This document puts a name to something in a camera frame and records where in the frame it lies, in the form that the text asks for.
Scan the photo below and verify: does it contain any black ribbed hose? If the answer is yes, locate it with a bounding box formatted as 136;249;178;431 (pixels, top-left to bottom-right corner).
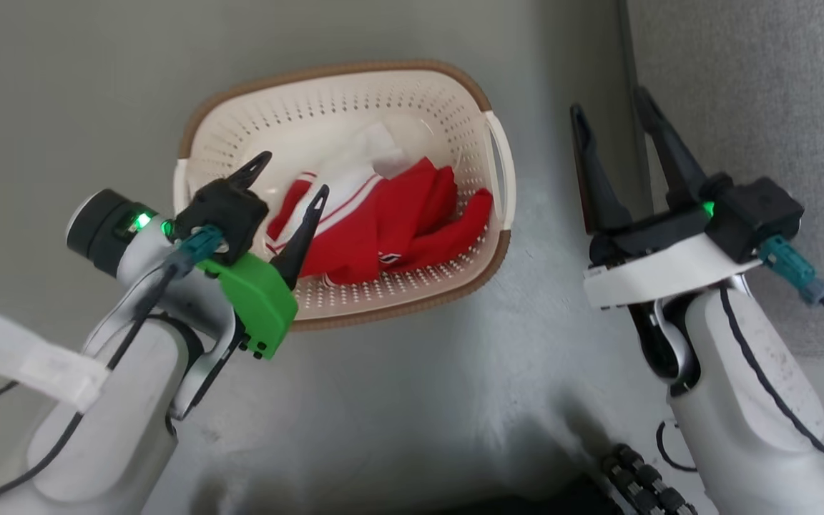
601;443;697;515

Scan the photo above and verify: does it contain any right arm cable teal connector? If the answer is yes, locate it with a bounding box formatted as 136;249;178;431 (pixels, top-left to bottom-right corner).
758;235;824;356

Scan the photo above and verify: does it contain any white tape label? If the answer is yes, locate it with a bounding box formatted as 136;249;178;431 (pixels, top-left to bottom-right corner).
0;302;109;413

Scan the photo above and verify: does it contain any cream plastic laundry basket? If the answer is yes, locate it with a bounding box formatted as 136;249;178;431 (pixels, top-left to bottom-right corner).
172;59;517;333

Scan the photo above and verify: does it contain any red white-striped jacket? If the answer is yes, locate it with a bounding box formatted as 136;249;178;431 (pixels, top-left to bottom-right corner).
265;123;494;286

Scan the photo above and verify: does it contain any grey fabric sofa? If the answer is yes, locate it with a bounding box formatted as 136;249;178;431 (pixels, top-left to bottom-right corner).
619;0;824;360

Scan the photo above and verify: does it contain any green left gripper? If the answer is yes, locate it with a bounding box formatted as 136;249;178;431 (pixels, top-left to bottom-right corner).
196;150;331;361

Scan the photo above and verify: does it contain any black cable loop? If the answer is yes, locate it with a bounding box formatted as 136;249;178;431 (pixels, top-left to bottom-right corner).
654;418;700;474

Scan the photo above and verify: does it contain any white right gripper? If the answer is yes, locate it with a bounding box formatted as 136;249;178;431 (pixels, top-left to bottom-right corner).
569;86;764;310

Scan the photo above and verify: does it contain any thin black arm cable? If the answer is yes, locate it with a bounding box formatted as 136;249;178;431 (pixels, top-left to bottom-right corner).
717;285;824;499

